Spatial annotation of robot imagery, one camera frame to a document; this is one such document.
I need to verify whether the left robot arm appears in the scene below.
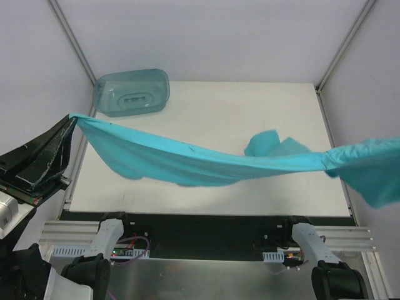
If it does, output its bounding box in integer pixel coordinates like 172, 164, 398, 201
1, 116, 132, 299

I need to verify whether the left white cable duct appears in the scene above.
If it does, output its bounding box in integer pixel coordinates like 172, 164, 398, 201
52, 246, 150, 260

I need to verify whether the left aluminium frame post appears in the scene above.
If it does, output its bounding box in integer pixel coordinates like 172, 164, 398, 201
46, 0, 96, 86

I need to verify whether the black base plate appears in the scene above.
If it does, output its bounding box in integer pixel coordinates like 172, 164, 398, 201
123, 214, 296, 261

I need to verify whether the teal t shirt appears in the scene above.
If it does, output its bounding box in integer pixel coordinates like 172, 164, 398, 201
72, 114, 399, 209

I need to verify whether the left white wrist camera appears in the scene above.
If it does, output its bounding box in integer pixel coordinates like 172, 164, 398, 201
0, 192, 19, 239

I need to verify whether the right white cable duct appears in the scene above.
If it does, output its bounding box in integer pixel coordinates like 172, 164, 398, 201
262, 251, 284, 263

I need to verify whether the right aluminium frame post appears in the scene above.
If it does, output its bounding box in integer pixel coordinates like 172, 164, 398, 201
315, 0, 378, 95

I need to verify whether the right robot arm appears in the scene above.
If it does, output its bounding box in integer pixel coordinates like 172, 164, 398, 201
281, 216, 368, 300

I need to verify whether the white cable duct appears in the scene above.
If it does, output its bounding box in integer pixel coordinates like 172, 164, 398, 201
52, 246, 150, 260
262, 251, 284, 263

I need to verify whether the aluminium frame post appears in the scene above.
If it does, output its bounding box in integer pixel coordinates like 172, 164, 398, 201
315, 0, 378, 95
46, 0, 96, 86

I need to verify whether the translucent blue plastic bin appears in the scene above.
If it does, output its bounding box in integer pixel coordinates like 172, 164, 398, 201
92, 69, 170, 118

